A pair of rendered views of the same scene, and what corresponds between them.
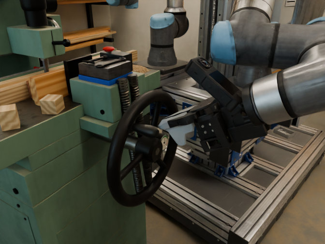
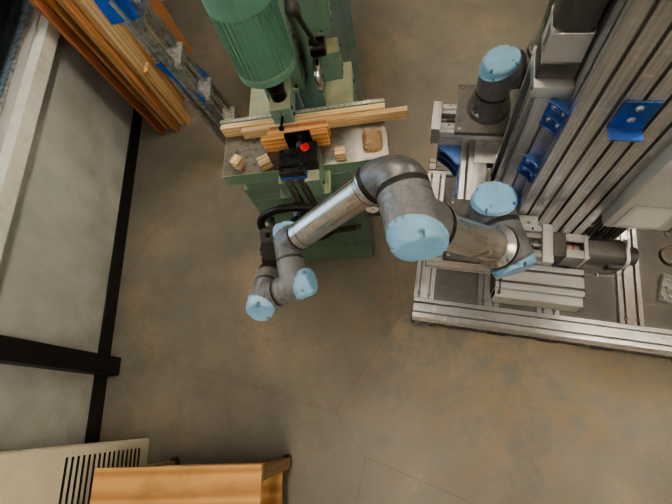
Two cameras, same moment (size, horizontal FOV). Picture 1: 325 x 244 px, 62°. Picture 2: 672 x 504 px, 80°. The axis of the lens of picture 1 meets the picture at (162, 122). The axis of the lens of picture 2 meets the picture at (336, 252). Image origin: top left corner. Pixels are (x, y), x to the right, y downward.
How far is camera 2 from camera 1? 1.23 m
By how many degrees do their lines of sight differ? 62
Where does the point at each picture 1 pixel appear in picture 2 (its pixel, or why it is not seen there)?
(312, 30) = (282, 276)
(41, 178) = (255, 193)
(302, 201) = (561, 354)
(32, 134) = (245, 177)
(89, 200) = not seen: hidden behind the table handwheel
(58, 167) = (267, 191)
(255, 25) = (279, 245)
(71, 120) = (274, 175)
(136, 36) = not seen: outside the picture
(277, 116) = not seen: hidden behind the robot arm
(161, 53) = (477, 104)
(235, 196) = (464, 284)
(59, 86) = (282, 145)
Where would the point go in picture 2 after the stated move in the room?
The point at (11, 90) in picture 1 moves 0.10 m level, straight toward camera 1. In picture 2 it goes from (259, 131) to (245, 153)
